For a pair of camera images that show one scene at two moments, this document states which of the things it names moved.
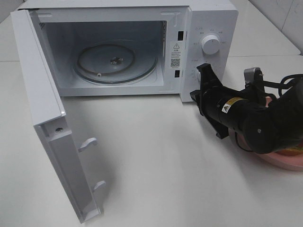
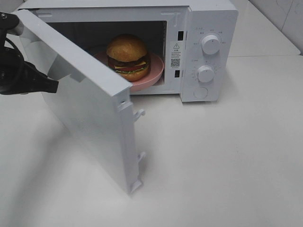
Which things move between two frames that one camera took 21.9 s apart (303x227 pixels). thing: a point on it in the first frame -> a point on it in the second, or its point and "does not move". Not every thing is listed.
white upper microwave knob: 210,44 does not move
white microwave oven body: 136,48 does not move
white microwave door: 48,111 -> 91,96
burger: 290,151 -> 127,55
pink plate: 289,162 -> 156,69
